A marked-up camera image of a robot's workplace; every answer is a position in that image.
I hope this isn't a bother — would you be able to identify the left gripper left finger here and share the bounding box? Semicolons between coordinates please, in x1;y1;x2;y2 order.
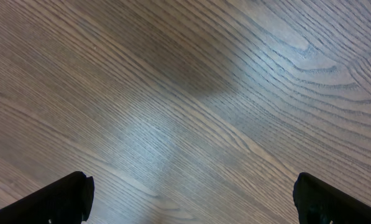
0;171;94;224

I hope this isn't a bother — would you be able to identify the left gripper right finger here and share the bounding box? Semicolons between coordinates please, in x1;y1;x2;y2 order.
293;172;371;224

